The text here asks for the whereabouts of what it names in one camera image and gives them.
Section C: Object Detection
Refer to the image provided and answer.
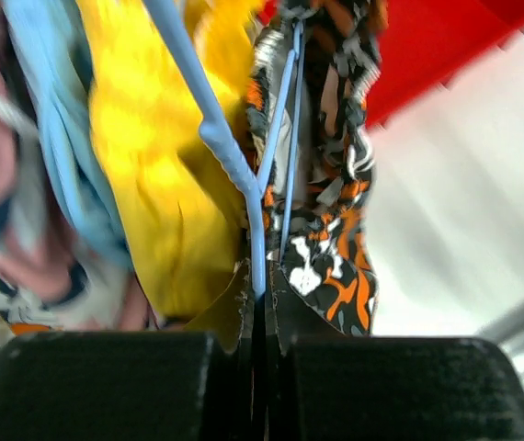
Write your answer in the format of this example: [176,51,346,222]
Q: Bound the blue wire hanger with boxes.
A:
[143,1,305,300]

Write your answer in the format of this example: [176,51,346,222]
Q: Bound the pink white patterned shorts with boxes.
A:
[0,1,154,347]

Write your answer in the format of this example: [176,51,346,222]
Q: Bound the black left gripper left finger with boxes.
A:
[0,261,254,440]

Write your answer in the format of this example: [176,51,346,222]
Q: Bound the yellow shorts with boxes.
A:
[75,0,268,322]

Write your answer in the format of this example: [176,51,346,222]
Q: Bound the orange black camo shorts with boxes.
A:
[246,1,388,337]

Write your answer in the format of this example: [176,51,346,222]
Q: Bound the red plastic bin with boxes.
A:
[246,1,524,138]

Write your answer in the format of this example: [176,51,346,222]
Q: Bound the light blue shorts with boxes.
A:
[3,0,132,269]

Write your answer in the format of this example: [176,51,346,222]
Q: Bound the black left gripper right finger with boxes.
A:
[265,260,524,440]

